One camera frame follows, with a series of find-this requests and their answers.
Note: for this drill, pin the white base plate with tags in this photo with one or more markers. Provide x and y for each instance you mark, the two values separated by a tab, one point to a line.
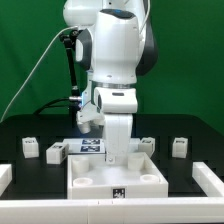
96	146

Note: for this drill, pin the white square tabletop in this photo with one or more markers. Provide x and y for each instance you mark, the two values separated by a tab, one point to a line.
134	176

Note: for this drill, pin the white left obstacle wall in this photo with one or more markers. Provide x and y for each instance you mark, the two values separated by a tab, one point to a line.
5	177

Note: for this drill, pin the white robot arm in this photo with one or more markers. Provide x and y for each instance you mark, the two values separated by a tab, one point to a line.
114	44

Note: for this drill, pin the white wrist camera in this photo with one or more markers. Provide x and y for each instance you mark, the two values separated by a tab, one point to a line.
87	117

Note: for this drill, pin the white front obstacle wall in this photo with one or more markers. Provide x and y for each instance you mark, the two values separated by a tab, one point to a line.
114	211

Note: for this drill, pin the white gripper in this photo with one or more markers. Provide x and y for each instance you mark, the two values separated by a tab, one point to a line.
116	135

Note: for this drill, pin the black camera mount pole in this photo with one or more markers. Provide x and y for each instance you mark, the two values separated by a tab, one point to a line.
69	42

